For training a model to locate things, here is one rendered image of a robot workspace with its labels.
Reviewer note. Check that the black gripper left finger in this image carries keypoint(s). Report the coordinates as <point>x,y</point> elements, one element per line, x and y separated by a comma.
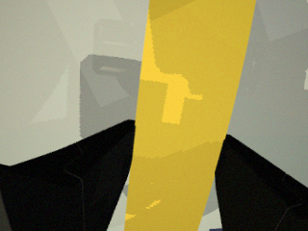
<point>71,189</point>

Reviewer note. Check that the yellow bar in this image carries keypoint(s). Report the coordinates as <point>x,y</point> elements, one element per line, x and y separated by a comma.
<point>192,62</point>

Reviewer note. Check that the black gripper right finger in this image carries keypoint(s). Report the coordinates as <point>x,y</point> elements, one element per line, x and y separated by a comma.
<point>255,195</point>

